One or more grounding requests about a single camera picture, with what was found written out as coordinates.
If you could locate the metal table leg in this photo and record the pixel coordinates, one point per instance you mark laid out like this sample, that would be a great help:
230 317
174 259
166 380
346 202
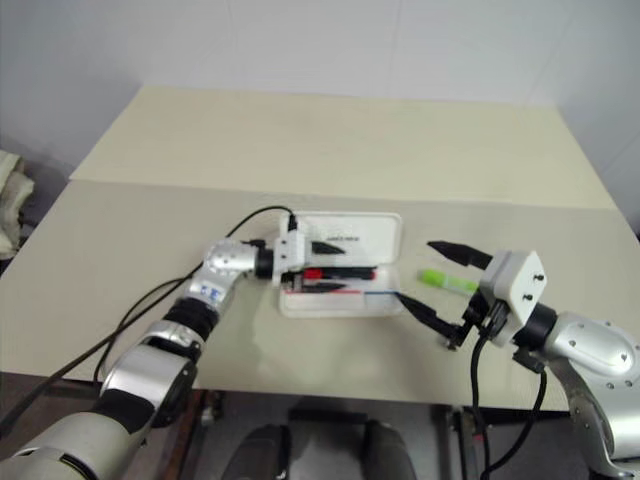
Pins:
462 442

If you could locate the green marker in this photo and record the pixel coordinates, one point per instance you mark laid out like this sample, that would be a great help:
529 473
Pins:
445 280

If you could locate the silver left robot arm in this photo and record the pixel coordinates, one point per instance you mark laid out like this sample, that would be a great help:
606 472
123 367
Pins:
150 370

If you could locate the white plastic pencil case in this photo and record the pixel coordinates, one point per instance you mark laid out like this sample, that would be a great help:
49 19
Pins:
370 235

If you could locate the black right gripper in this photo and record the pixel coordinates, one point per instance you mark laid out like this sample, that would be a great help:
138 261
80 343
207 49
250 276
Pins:
480 312

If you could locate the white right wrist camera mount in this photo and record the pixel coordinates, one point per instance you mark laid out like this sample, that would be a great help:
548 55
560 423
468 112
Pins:
520 285

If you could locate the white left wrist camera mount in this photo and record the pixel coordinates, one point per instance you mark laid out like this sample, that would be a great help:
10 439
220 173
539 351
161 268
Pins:
291 252

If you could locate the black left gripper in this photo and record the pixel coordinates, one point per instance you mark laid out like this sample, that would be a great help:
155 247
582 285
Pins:
292 282

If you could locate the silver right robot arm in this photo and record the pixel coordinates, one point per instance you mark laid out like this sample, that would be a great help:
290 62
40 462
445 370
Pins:
592 345

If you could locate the black marker with red cap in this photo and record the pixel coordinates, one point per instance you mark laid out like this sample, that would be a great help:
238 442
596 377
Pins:
350 273

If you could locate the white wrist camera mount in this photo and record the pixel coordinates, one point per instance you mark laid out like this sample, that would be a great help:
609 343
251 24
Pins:
520 285
291 252

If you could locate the crumpled white cloth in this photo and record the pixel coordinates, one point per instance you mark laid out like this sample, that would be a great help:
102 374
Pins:
12 200

